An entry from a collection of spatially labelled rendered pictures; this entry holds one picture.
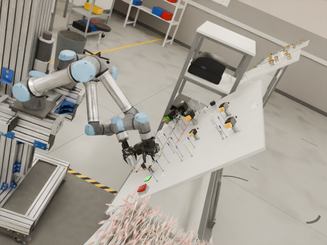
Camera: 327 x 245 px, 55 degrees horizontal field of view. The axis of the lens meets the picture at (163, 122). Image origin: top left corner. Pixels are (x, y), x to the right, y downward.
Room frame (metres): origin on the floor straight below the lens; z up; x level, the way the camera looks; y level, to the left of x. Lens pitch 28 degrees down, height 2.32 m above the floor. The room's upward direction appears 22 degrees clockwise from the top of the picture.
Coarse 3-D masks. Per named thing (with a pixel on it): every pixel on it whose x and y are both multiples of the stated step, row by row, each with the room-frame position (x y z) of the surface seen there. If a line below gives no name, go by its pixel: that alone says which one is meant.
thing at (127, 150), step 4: (120, 140) 1.72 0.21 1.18; (124, 140) 1.70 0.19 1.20; (124, 144) 1.71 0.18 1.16; (124, 148) 1.68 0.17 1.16; (128, 148) 1.69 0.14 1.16; (132, 148) 1.69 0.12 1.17; (124, 152) 1.68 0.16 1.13; (128, 152) 1.68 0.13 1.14; (132, 152) 1.69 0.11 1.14; (124, 156) 1.65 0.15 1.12
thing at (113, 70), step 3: (78, 54) 2.30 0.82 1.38; (81, 54) 2.32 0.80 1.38; (78, 57) 2.27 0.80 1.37; (81, 57) 2.28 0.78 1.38; (108, 66) 2.03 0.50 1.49; (111, 66) 2.06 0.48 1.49; (111, 69) 2.02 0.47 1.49; (114, 69) 2.04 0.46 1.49; (111, 72) 2.01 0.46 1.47; (114, 72) 2.02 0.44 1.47; (111, 75) 2.00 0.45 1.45; (114, 75) 2.02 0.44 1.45; (114, 78) 2.02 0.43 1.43; (99, 81) 1.96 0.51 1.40
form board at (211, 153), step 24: (240, 96) 2.31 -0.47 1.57; (216, 120) 2.05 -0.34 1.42; (240, 120) 1.82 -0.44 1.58; (216, 144) 1.62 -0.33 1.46; (240, 144) 1.48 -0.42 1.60; (264, 144) 1.38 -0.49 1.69; (168, 168) 1.61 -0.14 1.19; (192, 168) 1.46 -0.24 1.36; (216, 168) 1.35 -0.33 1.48; (120, 192) 1.58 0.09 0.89
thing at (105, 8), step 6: (66, 0) 7.57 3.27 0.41; (78, 0) 7.54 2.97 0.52; (84, 0) 7.51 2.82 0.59; (90, 0) 7.54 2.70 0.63; (96, 0) 7.80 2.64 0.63; (102, 0) 8.05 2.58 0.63; (108, 0) 8.32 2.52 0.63; (66, 6) 7.56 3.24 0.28; (102, 6) 8.12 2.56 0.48; (108, 6) 8.39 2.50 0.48; (66, 12) 7.60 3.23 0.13; (84, 18) 7.45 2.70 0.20
